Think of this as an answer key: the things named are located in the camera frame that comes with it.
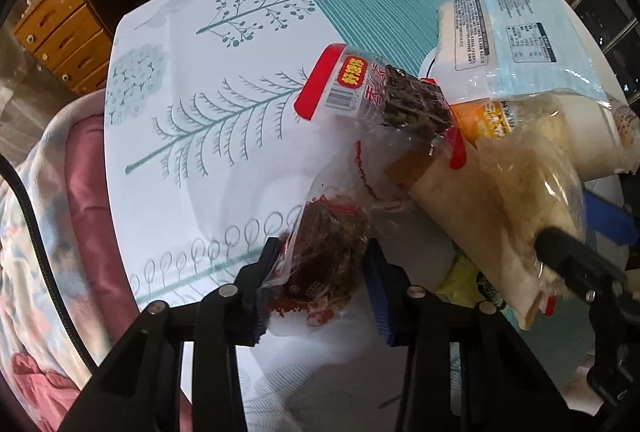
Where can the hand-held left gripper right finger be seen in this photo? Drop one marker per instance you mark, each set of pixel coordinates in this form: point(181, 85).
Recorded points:
point(382, 292)

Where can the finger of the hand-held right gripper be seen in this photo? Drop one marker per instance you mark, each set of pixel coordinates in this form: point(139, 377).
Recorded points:
point(612, 217)
point(575, 257)

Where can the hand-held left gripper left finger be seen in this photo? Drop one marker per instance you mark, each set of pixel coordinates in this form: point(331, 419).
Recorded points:
point(250, 292)

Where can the clear dark dried-fruit packet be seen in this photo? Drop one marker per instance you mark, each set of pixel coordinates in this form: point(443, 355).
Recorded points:
point(325, 257)

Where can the beige bread packet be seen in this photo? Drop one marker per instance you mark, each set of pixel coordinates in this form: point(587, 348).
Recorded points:
point(490, 212)

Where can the light blue snack packet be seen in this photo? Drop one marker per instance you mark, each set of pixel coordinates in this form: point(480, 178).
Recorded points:
point(520, 42)

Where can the green snack packet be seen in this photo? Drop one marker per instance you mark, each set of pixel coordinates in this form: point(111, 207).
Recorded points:
point(460, 279)

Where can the red-labelled clear date packet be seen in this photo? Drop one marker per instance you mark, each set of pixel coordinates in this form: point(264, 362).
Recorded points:
point(365, 97)

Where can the rumpled pink cloth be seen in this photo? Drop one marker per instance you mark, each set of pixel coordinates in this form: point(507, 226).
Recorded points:
point(40, 377)

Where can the pastel floral blanket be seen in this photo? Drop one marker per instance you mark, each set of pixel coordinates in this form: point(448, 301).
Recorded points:
point(25, 262)

